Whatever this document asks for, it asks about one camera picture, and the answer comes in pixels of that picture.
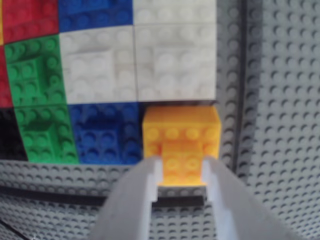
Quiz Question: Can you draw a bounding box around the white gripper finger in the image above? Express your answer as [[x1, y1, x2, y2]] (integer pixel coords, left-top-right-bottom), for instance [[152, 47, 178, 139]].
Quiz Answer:
[[202, 156, 309, 240], [95, 155, 162, 240]]

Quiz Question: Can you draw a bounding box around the yellow brick cube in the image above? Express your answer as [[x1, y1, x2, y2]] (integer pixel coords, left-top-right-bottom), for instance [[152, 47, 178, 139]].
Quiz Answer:
[[0, 0, 4, 46], [141, 104, 224, 188]]

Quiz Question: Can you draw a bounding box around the blue brick cube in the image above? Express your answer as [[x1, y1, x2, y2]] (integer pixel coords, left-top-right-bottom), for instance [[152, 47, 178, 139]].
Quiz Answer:
[[58, 0, 135, 34], [68, 101, 144, 166]]

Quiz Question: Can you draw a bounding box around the green brick cube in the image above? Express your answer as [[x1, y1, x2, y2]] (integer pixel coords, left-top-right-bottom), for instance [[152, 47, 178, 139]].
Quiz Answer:
[[4, 34, 69, 108], [13, 104, 81, 165]]

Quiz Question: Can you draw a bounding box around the black brick cube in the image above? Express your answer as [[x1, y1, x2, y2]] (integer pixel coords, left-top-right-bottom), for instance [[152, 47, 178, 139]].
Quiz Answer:
[[0, 106, 29, 162]]

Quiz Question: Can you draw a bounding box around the white brick cube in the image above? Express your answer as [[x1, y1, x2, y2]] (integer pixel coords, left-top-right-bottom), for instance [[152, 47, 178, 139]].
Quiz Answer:
[[134, 23, 218, 103], [59, 25, 139, 105], [131, 0, 218, 26]]

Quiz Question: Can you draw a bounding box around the red brick cube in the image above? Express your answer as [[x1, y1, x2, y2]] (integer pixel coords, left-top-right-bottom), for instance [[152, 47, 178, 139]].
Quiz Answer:
[[1, 0, 60, 45], [0, 45, 14, 109]]

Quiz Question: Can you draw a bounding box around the dark grey brick strip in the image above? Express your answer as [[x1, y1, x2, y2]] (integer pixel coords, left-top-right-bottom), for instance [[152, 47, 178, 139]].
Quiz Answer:
[[216, 0, 251, 174], [0, 172, 209, 208]]

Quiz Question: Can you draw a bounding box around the grey studded baseplate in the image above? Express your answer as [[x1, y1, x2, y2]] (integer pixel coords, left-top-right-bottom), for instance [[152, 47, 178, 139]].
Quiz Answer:
[[0, 0, 320, 240]]

